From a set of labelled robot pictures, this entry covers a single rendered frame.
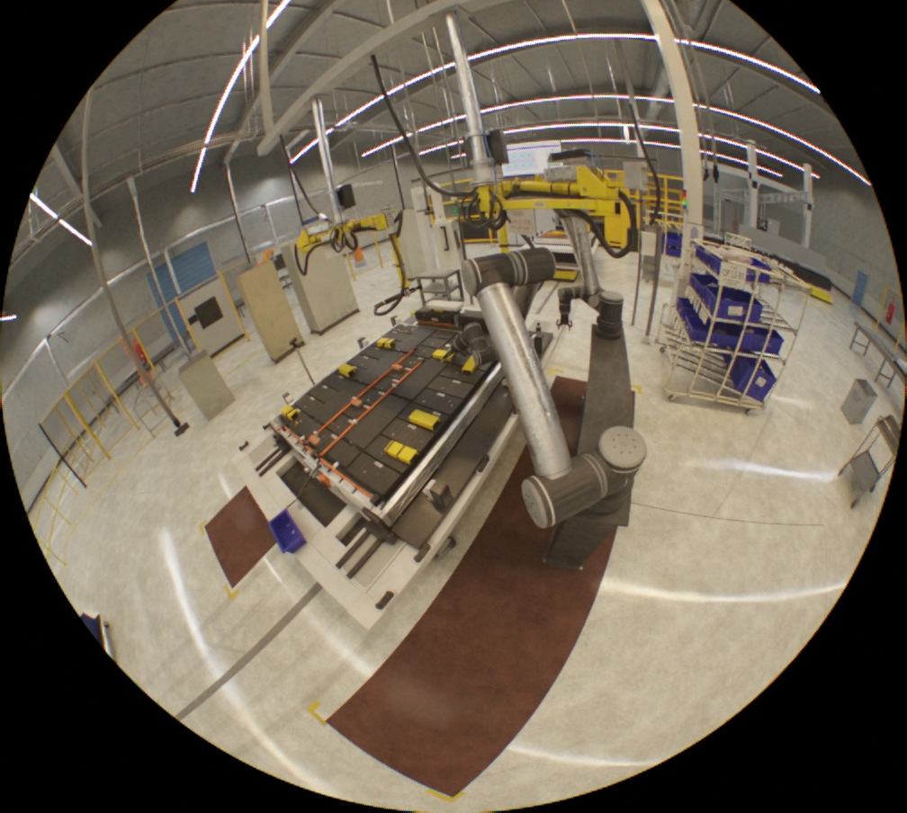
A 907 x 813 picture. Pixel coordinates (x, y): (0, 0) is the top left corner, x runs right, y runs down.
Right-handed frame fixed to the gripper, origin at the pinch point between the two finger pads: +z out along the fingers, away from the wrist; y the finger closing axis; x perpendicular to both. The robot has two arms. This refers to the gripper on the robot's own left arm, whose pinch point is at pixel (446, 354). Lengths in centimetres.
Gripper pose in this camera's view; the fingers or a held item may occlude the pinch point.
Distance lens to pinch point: 197.0
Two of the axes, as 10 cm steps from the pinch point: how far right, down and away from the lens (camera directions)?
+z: -5.4, 4.0, 7.4
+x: 6.6, 7.5, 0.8
